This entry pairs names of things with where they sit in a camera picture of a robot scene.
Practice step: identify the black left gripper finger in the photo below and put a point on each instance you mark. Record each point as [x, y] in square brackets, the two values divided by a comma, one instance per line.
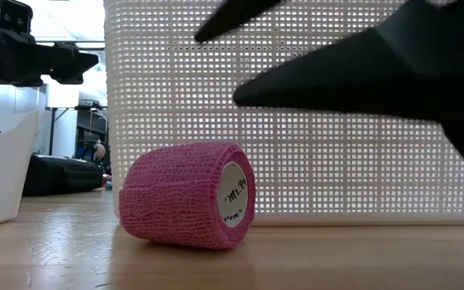
[67, 79]
[75, 60]

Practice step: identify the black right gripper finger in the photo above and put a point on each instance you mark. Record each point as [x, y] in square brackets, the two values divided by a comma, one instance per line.
[336, 80]
[236, 16]

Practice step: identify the white perforated plastic basket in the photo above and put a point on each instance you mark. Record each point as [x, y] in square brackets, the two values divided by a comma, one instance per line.
[336, 161]

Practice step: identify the black first aid kit pouch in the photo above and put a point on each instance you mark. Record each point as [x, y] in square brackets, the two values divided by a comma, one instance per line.
[63, 175]

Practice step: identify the pink bandage roll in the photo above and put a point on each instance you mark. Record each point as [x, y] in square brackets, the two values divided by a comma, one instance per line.
[175, 197]

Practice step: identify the background table with black legs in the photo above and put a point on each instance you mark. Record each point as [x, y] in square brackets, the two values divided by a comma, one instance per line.
[56, 108]

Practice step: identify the person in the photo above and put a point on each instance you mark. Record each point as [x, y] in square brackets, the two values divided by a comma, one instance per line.
[100, 152]

